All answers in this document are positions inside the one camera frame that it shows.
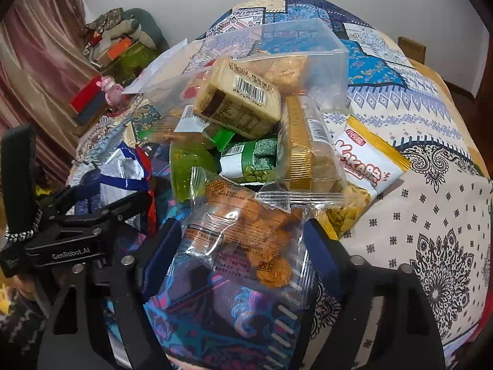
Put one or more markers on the green pea snack packet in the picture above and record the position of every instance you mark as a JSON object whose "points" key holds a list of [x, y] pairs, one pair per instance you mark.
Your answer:
{"points": [[249, 162]]}

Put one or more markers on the blue white snack bag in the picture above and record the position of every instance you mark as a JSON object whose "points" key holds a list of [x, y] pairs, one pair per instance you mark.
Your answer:
{"points": [[127, 171]]}

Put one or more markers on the pink curtain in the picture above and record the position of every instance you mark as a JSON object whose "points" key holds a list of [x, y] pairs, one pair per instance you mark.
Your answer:
{"points": [[42, 69]]}

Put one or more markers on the orange cracker clear packet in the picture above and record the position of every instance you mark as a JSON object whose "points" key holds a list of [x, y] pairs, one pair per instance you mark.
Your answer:
{"points": [[249, 287]]}

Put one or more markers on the beige barcode cake packet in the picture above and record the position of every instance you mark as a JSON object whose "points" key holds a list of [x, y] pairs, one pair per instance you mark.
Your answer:
{"points": [[235, 97]]}

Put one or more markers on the pink toy figure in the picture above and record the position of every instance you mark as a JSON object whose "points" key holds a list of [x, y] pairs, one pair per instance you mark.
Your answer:
{"points": [[113, 92]]}

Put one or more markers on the patchwork patterned bed quilt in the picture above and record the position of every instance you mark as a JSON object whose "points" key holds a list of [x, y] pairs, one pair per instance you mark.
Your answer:
{"points": [[437, 218]]}

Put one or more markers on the gold tray pastry packet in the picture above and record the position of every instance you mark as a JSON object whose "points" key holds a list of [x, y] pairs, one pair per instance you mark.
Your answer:
{"points": [[308, 173]]}

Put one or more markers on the clear plastic storage bin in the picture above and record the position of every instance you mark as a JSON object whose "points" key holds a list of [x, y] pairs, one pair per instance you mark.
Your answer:
{"points": [[301, 57]]}

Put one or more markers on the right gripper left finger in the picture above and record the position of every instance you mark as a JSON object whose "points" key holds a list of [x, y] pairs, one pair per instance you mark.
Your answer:
{"points": [[76, 337]]}

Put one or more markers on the pile of clothes and boxes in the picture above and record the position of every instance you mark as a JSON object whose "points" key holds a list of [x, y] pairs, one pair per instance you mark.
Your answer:
{"points": [[122, 43]]}

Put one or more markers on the red box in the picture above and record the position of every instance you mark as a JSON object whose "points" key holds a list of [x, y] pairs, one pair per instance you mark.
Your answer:
{"points": [[86, 94]]}

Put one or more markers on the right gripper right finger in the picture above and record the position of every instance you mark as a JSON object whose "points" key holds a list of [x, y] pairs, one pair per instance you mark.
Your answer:
{"points": [[407, 336]]}

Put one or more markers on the yellow white chips packet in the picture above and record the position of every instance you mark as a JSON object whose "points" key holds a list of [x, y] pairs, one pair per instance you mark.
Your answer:
{"points": [[371, 165]]}

